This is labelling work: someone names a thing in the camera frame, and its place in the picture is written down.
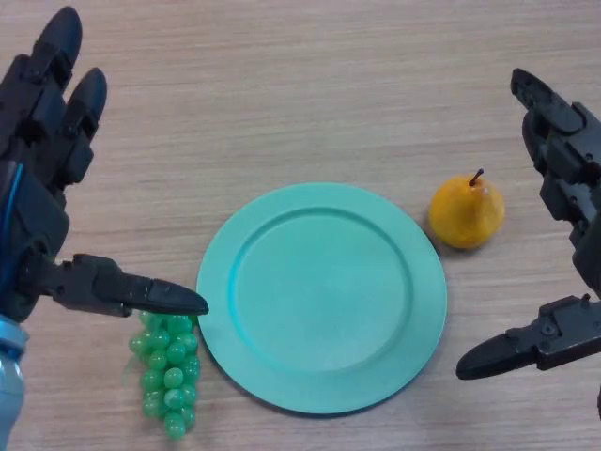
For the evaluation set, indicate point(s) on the green round plate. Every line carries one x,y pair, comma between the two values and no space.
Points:
319,300

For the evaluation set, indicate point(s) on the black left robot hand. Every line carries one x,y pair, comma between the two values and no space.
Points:
33,211

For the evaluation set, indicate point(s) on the green grape bunch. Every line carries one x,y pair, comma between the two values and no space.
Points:
169,376

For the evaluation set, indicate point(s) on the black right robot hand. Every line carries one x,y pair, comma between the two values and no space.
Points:
573,155

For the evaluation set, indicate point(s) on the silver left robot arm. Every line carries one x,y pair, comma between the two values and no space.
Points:
9,385

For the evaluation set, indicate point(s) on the yellow pear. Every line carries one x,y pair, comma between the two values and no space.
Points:
465,211

